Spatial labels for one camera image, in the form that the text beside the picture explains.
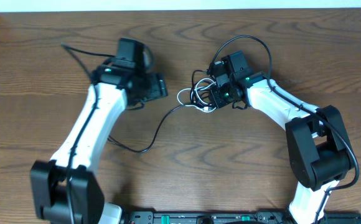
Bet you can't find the white USB cable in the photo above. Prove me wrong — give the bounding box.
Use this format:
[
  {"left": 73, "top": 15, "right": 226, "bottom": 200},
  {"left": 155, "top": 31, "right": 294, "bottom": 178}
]
[{"left": 176, "top": 77, "right": 218, "bottom": 114}]

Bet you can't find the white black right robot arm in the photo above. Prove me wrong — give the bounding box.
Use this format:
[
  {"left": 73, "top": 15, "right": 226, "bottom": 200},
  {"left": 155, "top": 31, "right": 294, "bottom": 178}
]
[{"left": 207, "top": 59, "right": 360, "bottom": 223}]

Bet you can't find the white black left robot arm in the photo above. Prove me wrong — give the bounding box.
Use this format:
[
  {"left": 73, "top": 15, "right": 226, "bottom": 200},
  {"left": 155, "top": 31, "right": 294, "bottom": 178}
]
[{"left": 30, "top": 65, "right": 167, "bottom": 223}]

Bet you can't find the black left camera cable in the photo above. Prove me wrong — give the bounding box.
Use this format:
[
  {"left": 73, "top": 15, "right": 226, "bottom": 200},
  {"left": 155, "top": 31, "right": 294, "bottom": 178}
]
[{"left": 60, "top": 42, "right": 116, "bottom": 224}]

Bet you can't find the black camera cable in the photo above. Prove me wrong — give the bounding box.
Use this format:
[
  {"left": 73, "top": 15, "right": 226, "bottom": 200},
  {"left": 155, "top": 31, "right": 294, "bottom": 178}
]
[
  {"left": 207, "top": 34, "right": 360, "bottom": 224},
  {"left": 60, "top": 42, "right": 116, "bottom": 224}
]

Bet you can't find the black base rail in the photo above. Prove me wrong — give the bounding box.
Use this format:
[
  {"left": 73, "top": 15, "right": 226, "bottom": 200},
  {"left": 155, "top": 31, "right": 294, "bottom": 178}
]
[{"left": 118, "top": 210, "right": 361, "bottom": 224}]

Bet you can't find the black right camera cable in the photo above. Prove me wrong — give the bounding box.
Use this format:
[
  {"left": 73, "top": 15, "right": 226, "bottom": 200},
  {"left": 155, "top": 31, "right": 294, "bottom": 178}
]
[{"left": 207, "top": 34, "right": 360, "bottom": 224}]

